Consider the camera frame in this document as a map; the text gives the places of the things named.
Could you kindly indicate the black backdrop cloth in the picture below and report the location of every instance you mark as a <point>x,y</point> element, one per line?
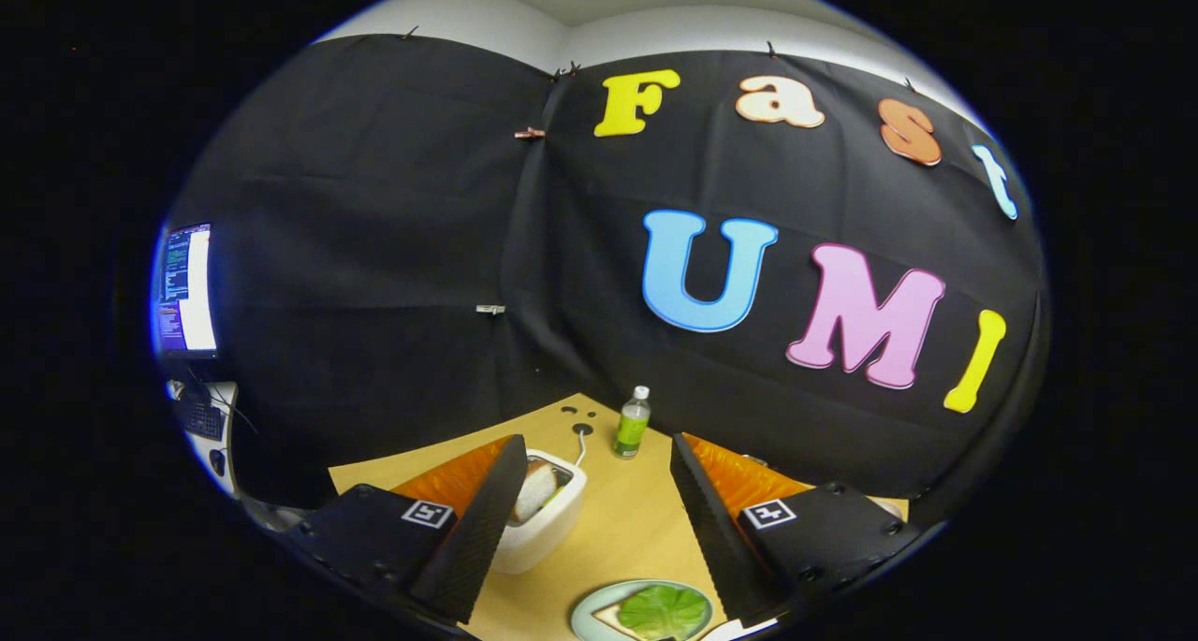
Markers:
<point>374,248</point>

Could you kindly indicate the white square plate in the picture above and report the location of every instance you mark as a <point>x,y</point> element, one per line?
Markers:
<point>735,632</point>

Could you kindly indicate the copper clip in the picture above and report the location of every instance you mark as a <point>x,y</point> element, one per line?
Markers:
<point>529,133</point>

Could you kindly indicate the toasted bread slice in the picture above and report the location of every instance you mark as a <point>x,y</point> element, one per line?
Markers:
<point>535,491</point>

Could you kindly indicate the computer monitor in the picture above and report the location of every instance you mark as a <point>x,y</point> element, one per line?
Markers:
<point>184,288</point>

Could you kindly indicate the white side desk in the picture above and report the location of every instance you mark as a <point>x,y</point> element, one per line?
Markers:
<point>230,407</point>

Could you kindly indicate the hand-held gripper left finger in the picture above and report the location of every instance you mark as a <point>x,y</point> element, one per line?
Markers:
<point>473,543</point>

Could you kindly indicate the black computer mouse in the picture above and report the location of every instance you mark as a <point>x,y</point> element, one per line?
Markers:
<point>217,461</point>

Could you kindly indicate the green label drink bottle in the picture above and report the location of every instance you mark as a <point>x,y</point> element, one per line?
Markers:
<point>632,426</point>

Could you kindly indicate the plain bread slice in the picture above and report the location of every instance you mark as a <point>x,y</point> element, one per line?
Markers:
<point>610,618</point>

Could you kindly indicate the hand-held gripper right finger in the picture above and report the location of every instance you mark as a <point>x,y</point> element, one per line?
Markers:
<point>716,529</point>

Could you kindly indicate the black keyboard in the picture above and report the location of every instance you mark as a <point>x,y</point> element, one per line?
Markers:
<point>201,419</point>

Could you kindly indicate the white toaster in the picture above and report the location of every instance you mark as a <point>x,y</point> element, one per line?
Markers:
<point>547,538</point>

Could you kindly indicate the round green plate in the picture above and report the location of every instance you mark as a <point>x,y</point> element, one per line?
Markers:
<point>585,618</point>

